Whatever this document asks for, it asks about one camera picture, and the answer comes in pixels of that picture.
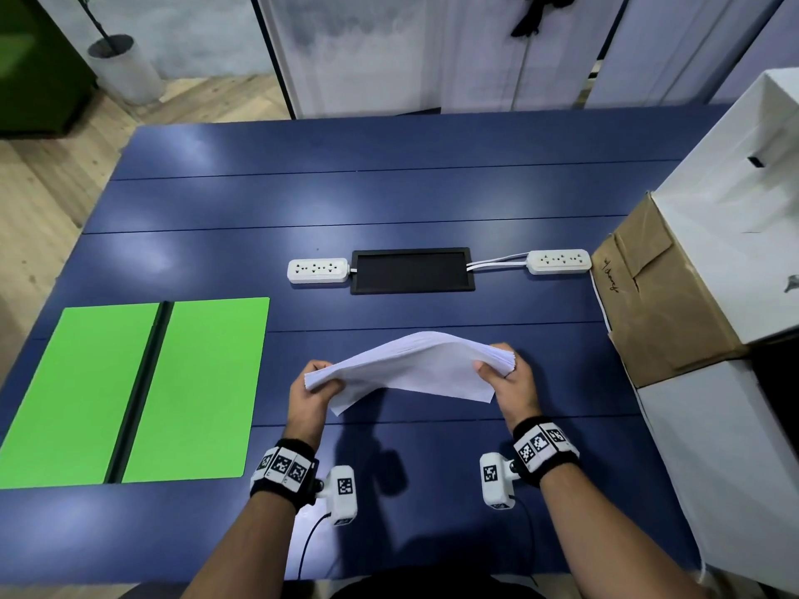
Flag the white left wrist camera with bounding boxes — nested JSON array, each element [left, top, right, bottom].
[[315, 465, 359, 528]]

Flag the left marker wristband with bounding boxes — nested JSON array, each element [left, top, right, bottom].
[[249, 437, 320, 512]]

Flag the dark green cabinet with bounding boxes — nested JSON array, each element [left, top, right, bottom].
[[0, 0, 100, 139]]

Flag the white partition panels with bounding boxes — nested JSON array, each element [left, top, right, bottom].
[[252, 0, 799, 119]]

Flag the person's black clothing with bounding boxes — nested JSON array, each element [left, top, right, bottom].
[[330, 570, 550, 599]]

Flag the grey plant pot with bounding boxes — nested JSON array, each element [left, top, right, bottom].
[[87, 33, 166, 106]]

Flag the person's right hand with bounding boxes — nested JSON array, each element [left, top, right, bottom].
[[472, 350, 542, 434]]

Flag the green folder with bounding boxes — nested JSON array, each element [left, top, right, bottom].
[[0, 297, 271, 491]]

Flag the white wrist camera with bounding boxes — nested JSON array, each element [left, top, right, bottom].
[[479, 452, 519, 511], [315, 465, 359, 528]]

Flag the green potted plant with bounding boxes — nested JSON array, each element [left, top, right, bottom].
[[68, 0, 120, 54]]

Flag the brown cardboard box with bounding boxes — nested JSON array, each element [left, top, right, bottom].
[[589, 191, 750, 389]]

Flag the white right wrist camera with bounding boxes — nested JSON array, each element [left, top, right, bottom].
[[479, 452, 519, 511]]

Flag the black camera cable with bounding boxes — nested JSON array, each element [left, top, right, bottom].
[[514, 495, 539, 587], [296, 511, 332, 581]]

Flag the black right camera cable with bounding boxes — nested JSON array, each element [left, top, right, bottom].
[[514, 495, 539, 587]]

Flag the person's left forearm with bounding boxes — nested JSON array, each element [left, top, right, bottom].
[[184, 489, 298, 599]]

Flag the black desk cable tray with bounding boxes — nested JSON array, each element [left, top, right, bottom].
[[349, 246, 477, 296]]

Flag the white cabinet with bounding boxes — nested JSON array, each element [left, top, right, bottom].
[[636, 67, 799, 593]]

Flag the person's left hand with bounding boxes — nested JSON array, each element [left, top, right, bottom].
[[285, 359, 345, 456]]

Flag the black hanging item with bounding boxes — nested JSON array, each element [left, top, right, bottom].
[[509, 0, 578, 39]]

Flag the person's right forearm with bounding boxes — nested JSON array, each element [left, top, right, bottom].
[[538, 464, 712, 599]]

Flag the white power strip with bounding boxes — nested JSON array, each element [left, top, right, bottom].
[[286, 257, 350, 285], [526, 248, 593, 276]]

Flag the black left camera cable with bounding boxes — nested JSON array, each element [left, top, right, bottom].
[[296, 511, 332, 581]]

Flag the pile of white papers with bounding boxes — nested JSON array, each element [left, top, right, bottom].
[[302, 330, 518, 418]]

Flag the white power cable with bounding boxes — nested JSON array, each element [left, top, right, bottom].
[[466, 253, 530, 272]]

